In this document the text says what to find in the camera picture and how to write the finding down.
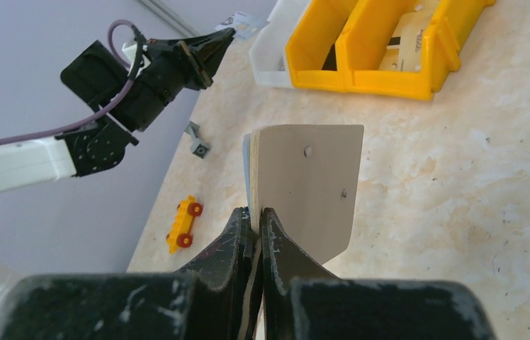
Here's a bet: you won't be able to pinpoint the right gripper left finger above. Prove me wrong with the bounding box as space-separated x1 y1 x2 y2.
0 208 255 339

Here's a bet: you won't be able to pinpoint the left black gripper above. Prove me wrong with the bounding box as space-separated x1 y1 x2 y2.
140 28 236 107

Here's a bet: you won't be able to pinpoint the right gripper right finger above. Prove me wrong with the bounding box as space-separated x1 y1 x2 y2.
260 208 495 339

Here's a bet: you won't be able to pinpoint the credit card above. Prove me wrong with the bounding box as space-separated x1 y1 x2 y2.
215 11 269 40

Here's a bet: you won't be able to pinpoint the beige card holder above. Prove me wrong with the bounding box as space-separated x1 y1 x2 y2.
242 123 366 340

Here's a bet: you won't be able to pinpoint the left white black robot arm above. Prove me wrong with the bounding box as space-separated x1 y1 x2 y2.
0 25 236 193

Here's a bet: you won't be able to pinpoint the white plastic bin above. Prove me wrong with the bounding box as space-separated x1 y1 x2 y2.
249 0 310 89

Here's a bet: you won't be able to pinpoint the yellow red toy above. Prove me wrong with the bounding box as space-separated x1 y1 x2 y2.
166 195 203 254

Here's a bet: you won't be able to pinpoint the grey dumbbell-shaped part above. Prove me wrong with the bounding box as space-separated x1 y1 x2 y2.
184 121 211 159

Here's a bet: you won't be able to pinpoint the yellow bin with black pad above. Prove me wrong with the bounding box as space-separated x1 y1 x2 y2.
286 0 358 92

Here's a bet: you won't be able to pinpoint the black pad in bin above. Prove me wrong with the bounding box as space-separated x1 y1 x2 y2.
322 44 337 72

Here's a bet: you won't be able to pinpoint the yellow bin with beige parts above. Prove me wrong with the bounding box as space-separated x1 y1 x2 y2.
335 0 494 100

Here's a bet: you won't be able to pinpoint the beige parts in bin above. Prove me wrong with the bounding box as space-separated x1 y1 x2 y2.
378 3 436 73

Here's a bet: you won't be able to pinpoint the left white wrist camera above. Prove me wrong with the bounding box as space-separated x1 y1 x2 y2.
121 40 151 73

